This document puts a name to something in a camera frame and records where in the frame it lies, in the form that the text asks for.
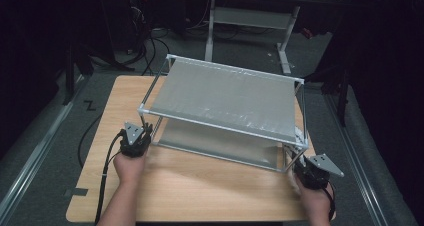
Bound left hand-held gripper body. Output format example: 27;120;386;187
119;121;152;159

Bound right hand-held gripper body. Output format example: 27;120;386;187
293;153;345;190

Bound grey two-tier shelf rack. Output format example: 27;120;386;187
137;54;309;174

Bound person's left hand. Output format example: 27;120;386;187
112;149;148;187

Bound person's right hand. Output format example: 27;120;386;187
294;178;334;226

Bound black stand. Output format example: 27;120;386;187
291;60;353;127
61;42;96;106

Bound grey tape piece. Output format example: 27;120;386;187
64;187;89;197

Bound dark equipment with red light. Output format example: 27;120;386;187
128;0;151;50

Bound small red object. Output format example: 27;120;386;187
300;27;315;40

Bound white-framed wooden desk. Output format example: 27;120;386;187
203;0;344;76

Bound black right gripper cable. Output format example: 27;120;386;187
321;182;336;220

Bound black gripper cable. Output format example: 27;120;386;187
94;132;126;225
321;182;336;220

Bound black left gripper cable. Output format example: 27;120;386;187
94;132;126;225

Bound metal floor rail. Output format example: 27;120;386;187
323;92;391;226
0;75;88;220

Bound black floor cable bundle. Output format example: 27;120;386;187
124;5;173;77

